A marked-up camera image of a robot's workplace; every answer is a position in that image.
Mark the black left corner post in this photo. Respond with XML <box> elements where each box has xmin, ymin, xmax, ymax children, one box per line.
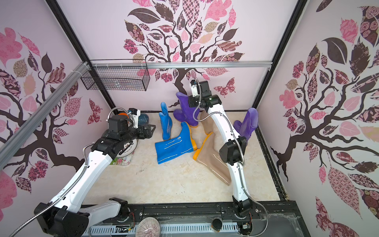
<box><xmin>45</xmin><ymin>0</ymin><xmax>116</xmax><ymax>109</ymax></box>

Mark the standing beige rain boot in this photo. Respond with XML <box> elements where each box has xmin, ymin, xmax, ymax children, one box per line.
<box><xmin>200</xmin><ymin>111</ymin><xmax>214</xmax><ymax>135</ymax></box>

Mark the floral tray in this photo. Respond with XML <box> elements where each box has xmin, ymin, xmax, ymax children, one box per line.
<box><xmin>110</xmin><ymin>149</ymin><xmax>135</xmax><ymax>166</ymax></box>

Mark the silver aluminium rail left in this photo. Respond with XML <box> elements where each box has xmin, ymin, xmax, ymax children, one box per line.
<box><xmin>1</xmin><ymin>62</ymin><xmax>90</xmax><ymax>169</ymax></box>

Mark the small black round knob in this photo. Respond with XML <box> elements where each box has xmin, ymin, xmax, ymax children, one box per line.
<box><xmin>211</xmin><ymin>218</ymin><xmax>223</xmax><ymax>232</ymax></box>

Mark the standing blue rain boot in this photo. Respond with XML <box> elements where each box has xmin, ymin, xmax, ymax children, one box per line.
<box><xmin>159</xmin><ymin>102</ymin><xmax>172</xmax><ymax>141</ymax></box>

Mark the black wire basket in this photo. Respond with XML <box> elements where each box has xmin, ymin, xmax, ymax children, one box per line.
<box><xmin>81</xmin><ymin>59</ymin><xmax>151</xmax><ymax>91</ymax></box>

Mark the blue rain boot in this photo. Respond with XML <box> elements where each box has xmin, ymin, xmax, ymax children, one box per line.
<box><xmin>155</xmin><ymin>122</ymin><xmax>197</xmax><ymax>164</ymax></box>
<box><xmin>159</xmin><ymin>102</ymin><xmax>172</xmax><ymax>141</ymax></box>

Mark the dark blue bowl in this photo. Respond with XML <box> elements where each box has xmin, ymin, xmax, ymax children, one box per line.
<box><xmin>138</xmin><ymin>114</ymin><xmax>150</xmax><ymax>126</ymax></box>

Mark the beige rain boot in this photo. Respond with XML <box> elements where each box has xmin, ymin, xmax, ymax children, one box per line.
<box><xmin>193</xmin><ymin>132</ymin><xmax>232</xmax><ymax>186</ymax></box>
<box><xmin>200</xmin><ymin>111</ymin><xmax>214</xmax><ymax>135</ymax></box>

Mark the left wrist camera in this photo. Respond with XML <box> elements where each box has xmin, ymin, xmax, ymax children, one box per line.
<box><xmin>128</xmin><ymin>108</ymin><xmax>141</xmax><ymax>128</ymax></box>

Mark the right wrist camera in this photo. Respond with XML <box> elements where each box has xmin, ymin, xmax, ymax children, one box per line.
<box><xmin>190</xmin><ymin>80</ymin><xmax>199</xmax><ymax>97</ymax></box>

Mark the white vented strip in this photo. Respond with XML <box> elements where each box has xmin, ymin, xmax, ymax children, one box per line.
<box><xmin>83</xmin><ymin>222</ymin><xmax>241</xmax><ymax>237</ymax></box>

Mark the purple rain boot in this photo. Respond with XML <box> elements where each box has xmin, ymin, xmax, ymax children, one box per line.
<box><xmin>173</xmin><ymin>92</ymin><xmax>200</xmax><ymax>127</ymax></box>
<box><xmin>234</xmin><ymin>108</ymin><xmax>259</xmax><ymax>141</ymax></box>

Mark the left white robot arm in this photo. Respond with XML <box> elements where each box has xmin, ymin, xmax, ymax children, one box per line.
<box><xmin>34</xmin><ymin>124</ymin><xmax>156</xmax><ymax>237</ymax></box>

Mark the round pink glass dish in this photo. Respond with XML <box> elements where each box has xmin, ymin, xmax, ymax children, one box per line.
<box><xmin>135</xmin><ymin>217</ymin><xmax>160</xmax><ymax>237</ymax></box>

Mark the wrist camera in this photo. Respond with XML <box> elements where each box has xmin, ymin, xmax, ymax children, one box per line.
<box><xmin>128</xmin><ymin>108</ymin><xmax>141</xmax><ymax>128</ymax></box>
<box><xmin>190</xmin><ymin>80</ymin><xmax>199</xmax><ymax>97</ymax></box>

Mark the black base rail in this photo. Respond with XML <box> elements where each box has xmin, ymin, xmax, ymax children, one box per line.
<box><xmin>76</xmin><ymin>201</ymin><xmax>297</xmax><ymax>226</ymax></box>

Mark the white printed plate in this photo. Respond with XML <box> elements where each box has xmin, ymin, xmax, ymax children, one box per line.
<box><xmin>116</xmin><ymin>139</ymin><xmax>138</xmax><ymax>158</ymax></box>

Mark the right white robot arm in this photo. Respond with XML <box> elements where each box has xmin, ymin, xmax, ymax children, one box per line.
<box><xmin>189</xmin><ymin>79</ymin><xmax>256</xmax><ymax>218</ymax></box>

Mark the black corner frame post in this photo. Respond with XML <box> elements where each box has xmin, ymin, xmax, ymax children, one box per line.
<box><xmin>252</xmin><ymin>0</ymin><xmax>309</xmax><ymax>109</ymax></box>

